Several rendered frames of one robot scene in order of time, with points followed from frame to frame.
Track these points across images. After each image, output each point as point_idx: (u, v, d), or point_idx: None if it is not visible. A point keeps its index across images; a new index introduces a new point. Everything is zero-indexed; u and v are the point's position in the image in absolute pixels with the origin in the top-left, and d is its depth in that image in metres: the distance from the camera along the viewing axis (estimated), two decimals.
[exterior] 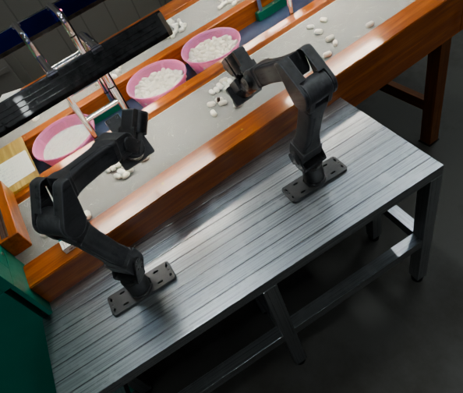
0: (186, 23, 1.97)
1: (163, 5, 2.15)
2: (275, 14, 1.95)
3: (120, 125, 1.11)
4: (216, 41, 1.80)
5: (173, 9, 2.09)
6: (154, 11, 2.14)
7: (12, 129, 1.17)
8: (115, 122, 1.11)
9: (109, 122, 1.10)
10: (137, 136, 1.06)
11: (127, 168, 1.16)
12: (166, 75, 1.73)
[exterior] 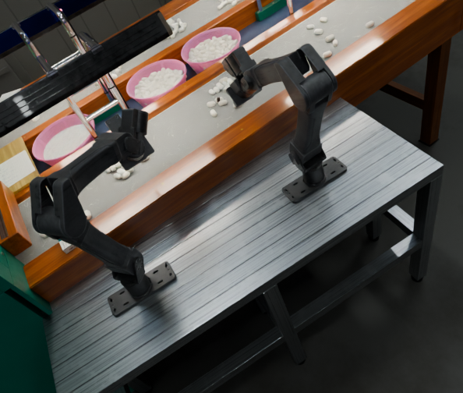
0: (186, 23, 1.97)
1: (163, 5, 2.15)
2: (275, 14, 1.95)
3: (120, 125, 1.11)
4: (216, 41, 1.80)
5: (173, 9, 2.09)
6: (154, 11, 2.14)
7: (12, 129, 1.17)
8: (115, 122, 1.11)
9: (109, 122, 1.10)
10: (137, 136, 1.06)
11: (127, 168, 1.16)
12: (166, 75, 1.73)
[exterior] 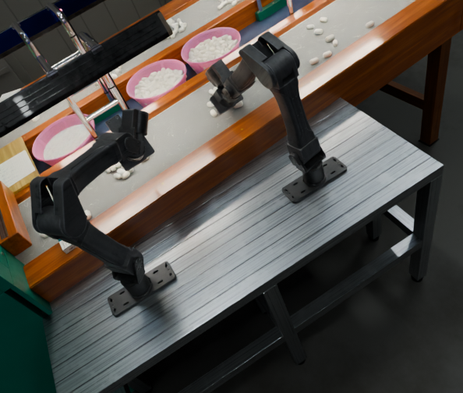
0: (186, 23, 1.97)
1: (163, 5, 2.15)
2: (275, 14, 1.95)
3: (120, 125, 1.11)
4: (216, 41, 1.80)
5: (173, 9, 2.09)
6: (154, 11, 2.14)
7: (12, 129, 1.17)
8: (115, 122, 1.11)
9: (110, 122, 1.10)
10: (137, 136, 1.07)
11: (127, 169, 1.16)
12: (166, 75, 1.73)
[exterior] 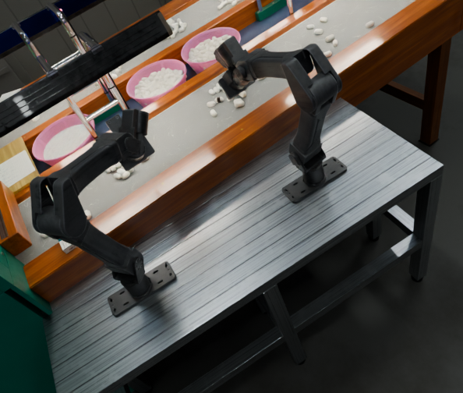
0: (186, 23, 1.97)
1: (163, 5, 2.15)
2: (275, 14, 1.95)
3: (121, 125, 1.11)
4: (216, 41, 1.80)
5: (173, 9, 2.09)
6: (154, 11, 2.14)
7: (12, 129, 1.17)
8: (116, 122, 1.11)
9: (110, 122, 1.10)
10: (138, 136, 1.06)
11: (127, 169, 1.16)
12: (166, 75, 1.73)
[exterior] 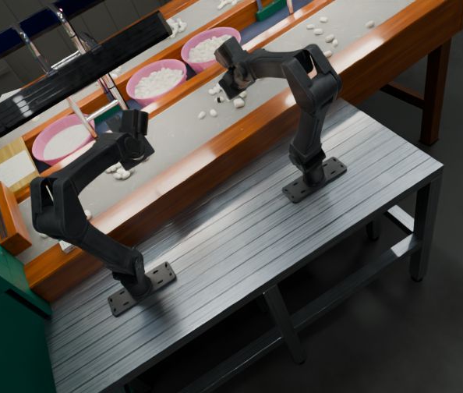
0: (186, 23, 1.97)
1: (163, 5, 2.15)
2: (275, 14, 1.95)
3: (121, 125, 1.11)
4: (216, 41, 1.80)
5: (173, 9, 2.09)
6: (154, 11, 2.14)
7: (12, 129, 1.17)
8: (116, 122, 1.11)
9: (110, 122, 1.10)
10: (138, 136, 1.06)
11: (127, 169, 1.16)
12: (166, 75, 1.73)
